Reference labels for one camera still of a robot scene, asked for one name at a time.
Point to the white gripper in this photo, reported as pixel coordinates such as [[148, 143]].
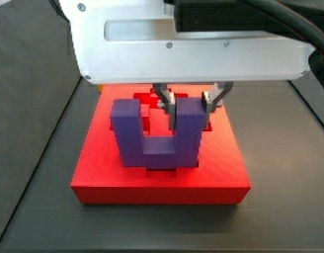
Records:
[[125, 43]]

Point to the purple U-shaped block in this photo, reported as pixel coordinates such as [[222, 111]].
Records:
[[157, 152]]

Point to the red slotted puzzle board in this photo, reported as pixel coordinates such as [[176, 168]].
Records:
[[216, 182]]

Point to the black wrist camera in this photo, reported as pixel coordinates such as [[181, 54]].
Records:
[[230, 15]]

